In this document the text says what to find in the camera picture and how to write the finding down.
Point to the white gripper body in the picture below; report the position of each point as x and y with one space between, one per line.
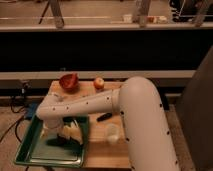
51 127

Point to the dark rectangular eraser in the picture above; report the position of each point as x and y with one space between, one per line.
58 141

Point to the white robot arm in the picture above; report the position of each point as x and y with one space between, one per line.
138 102

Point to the blue box on floor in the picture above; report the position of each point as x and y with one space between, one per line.
31 110

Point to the green plastic tray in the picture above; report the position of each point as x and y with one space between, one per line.
34 150

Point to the red bowl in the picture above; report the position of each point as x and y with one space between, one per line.
69 81

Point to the wooden board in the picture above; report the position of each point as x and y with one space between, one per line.
100 154

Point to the red apple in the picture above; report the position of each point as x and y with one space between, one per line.
98 83

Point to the white paper cup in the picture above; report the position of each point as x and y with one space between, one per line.
112 133

